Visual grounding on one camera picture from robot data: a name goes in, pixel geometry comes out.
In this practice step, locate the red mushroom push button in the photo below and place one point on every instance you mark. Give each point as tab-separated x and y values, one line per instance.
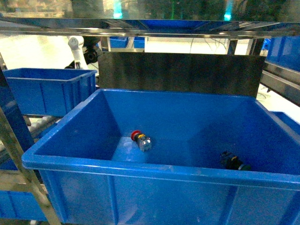
143	141

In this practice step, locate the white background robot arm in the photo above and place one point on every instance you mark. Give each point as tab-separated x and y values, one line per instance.
81	58

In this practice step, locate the large blue target bin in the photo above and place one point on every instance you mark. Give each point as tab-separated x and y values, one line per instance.
96	175

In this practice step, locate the green push button dark body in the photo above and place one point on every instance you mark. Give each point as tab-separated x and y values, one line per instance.
232	162

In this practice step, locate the black back panel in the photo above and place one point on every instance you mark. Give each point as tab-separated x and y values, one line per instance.
201	73

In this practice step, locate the blue bin beside target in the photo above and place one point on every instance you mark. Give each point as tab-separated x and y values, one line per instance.
55	92

